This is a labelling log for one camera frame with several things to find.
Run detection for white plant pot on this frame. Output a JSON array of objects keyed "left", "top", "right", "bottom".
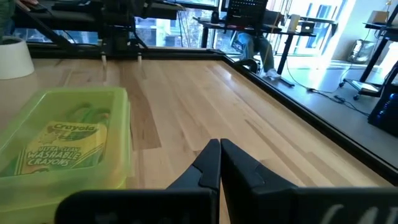
[{"left": 0, "top": 36, "right": 35, "bottom": 80}]

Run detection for yellow-green clear plastic case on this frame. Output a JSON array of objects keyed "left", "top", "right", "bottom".
[{"left": 0, "top": 86, "right": 132, "bottom": 224}]

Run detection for black rolling cart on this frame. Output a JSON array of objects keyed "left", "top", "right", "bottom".
[{"left": 338, "top": 0, "right": 398, "bottom": 101}]

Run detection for green handled scissors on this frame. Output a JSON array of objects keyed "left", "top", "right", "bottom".
[{"left": 65, "top": 101, "right": 112, "bottom": 123}]

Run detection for black floor cable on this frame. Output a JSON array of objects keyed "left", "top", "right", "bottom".
[{"left": 285, "top": 58, "right": 371, "bottom": 118}]

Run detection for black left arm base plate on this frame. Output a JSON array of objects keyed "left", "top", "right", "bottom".
[{"left": 98, "top": 43, "right": 147, "bottom": 60}]

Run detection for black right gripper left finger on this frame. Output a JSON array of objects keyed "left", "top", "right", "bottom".
[{"left": 54, "top": 138, "right": 222, "bottom": 224}]

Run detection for black desk leg beam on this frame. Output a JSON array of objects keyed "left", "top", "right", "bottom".
[{"left": 17, "top": 4, "right": 74, "bottom": 52}]

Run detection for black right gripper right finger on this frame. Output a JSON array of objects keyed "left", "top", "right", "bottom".
[{"left": 220, "top": 138, "right": 398, "bottom": 224}]

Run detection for black aluminium table frame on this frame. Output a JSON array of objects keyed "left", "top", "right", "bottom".
[{"left": 27, "top": 42, "right": 398, "bottom": 182}]

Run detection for blue bottle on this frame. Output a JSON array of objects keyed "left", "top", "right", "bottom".
[{"left": 368, "top": 92, "right": 398, "bottom": 138}]

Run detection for grey desk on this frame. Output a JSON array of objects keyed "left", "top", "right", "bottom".
[{"left": 12, "top": 0, "right": 104, "bottom": 32}]

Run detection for person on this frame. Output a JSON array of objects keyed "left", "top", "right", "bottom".
[{"left": 233, "top": 30, "right": 282, "bottom": 80}]

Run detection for black desk with chair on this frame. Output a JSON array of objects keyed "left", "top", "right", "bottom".
[{"left": 192, "top": 0, "right": 339, "bottom": 88}]

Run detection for yellow green crayon box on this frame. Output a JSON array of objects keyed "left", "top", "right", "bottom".
[{"left": 14, "top": 120, "right": 109, "bottom": 177}]

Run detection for silver metal appliance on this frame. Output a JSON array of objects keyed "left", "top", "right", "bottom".
[{"left": 347, "top": 38, "right": 376, "bottom": 65}]

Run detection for person's hand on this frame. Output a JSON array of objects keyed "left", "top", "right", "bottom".
[{"left": 14, "top": 0, "right": 40, "bottom": 9}]

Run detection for green leafy plant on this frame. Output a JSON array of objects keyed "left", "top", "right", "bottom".
[{"left": 0, "top": 0, "right": 16, "bottom": 40}]

